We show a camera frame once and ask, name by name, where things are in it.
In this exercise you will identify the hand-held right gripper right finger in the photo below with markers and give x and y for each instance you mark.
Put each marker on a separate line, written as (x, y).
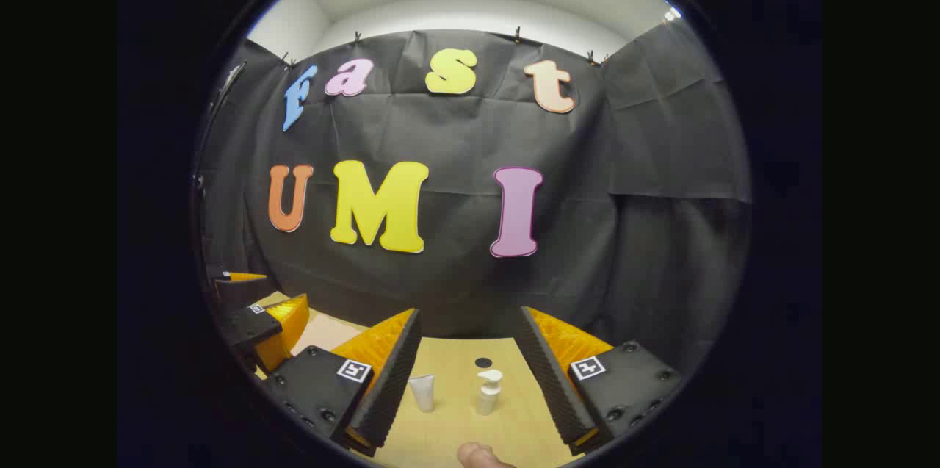
(547, 380)

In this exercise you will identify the black backdrop cloth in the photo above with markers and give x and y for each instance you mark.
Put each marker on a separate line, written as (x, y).
(455, 137)

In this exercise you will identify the white squeeze tube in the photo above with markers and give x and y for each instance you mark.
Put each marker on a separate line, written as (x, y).
(423, 392)

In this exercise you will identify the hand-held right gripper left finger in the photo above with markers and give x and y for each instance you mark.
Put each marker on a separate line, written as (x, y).
(389, 380)

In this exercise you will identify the white pump bottle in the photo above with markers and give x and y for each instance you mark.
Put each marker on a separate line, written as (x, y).
(488, 394)

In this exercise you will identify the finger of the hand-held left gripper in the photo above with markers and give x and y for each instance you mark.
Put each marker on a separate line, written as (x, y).
(250, 328)
(239, 292)

